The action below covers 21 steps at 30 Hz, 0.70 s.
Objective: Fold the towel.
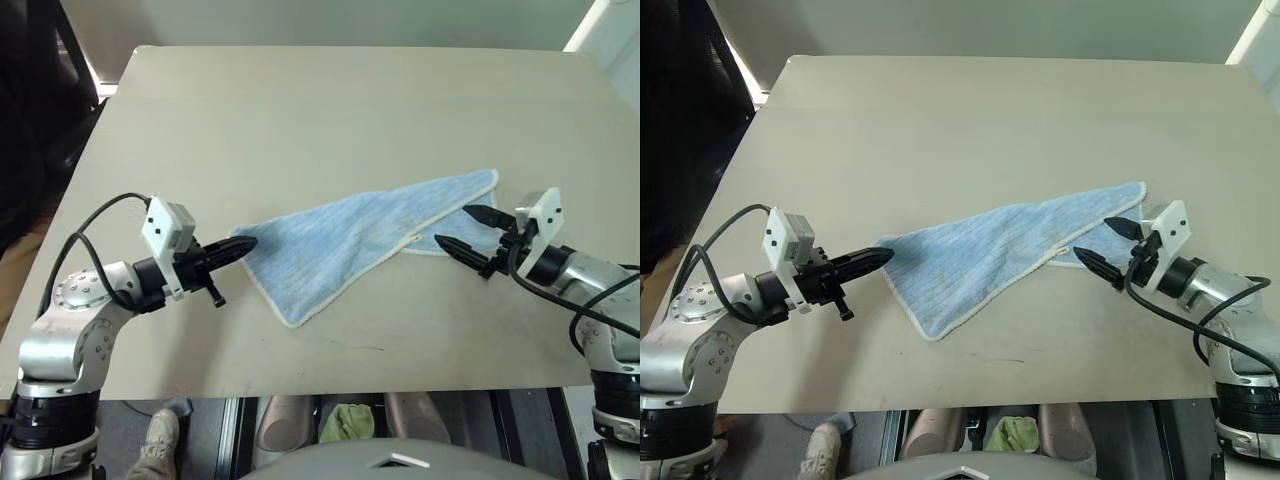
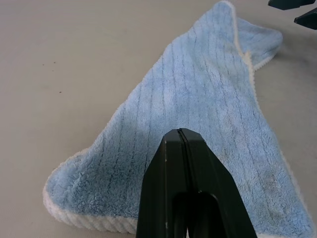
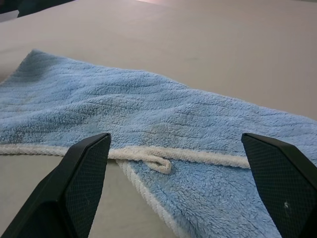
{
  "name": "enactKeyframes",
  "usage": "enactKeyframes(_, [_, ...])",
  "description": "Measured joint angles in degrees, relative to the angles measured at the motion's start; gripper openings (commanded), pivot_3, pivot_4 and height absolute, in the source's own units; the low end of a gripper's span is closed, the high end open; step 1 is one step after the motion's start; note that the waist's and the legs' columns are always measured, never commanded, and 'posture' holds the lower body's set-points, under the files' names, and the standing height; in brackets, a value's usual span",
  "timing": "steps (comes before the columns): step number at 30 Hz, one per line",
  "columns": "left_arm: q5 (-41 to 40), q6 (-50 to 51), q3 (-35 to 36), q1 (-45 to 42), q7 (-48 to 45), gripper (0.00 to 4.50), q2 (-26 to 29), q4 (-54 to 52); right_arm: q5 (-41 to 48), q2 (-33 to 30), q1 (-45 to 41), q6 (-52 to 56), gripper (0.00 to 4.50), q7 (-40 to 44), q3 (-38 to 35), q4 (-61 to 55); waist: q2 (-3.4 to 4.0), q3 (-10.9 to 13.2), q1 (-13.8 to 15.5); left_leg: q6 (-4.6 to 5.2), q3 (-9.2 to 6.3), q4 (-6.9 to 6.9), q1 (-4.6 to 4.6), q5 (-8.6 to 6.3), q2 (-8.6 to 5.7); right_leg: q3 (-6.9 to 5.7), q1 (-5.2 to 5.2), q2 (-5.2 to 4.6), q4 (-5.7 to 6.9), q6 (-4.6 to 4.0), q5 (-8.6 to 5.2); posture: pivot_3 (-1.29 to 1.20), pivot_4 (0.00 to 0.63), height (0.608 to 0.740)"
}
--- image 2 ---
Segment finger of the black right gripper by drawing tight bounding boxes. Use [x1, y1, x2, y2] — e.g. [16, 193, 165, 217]
[293, 6, 317, 27]
[267, 0, 308, 11]

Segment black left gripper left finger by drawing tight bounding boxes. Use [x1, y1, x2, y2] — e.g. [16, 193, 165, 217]
[135, 128, 192, 238]

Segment light blue ribbed towel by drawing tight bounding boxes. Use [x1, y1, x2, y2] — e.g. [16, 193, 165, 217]
[42, 0, 317, 238]

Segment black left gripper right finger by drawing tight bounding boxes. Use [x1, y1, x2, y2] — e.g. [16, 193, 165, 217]
[179, 128, 259, 238]

